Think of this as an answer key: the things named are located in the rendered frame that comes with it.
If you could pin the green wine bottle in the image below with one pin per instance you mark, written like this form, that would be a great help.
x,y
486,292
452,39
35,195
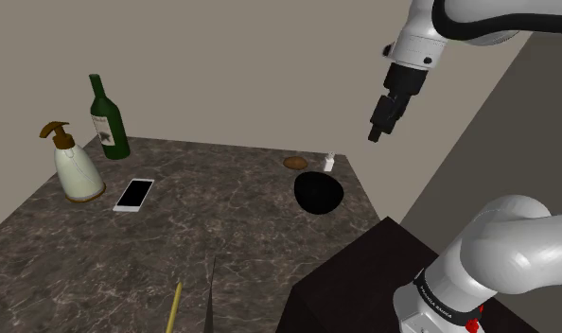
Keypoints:
x,y
109,124

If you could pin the cream soap dispenser brown pump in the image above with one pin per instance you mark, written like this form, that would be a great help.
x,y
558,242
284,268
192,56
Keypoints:
x,y
78,173

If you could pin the brown potato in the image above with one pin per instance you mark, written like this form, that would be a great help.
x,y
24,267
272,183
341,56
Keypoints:
x,y
295,162

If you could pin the small white bottle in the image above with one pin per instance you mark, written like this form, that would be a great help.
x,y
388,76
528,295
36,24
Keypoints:
x,y
329,163

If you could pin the dark pointed knife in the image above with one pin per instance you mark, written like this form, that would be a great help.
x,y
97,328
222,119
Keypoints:
x,y
210,313

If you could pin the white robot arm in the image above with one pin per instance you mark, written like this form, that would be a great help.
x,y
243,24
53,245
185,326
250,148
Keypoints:
x,y
502,244

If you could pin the black bowl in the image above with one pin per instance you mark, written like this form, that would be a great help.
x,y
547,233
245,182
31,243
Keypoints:
x,y
318,192

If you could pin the white smartphone black screen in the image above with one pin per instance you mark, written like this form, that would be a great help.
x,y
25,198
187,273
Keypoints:
x,y
134,193

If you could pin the yellow pencil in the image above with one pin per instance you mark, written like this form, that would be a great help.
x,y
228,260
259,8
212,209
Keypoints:
x,y
174,309

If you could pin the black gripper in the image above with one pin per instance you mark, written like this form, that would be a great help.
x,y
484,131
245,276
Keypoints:
x,y
404,83

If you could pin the dark robot stand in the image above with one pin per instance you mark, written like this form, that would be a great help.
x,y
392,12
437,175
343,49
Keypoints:
x,y
354,281

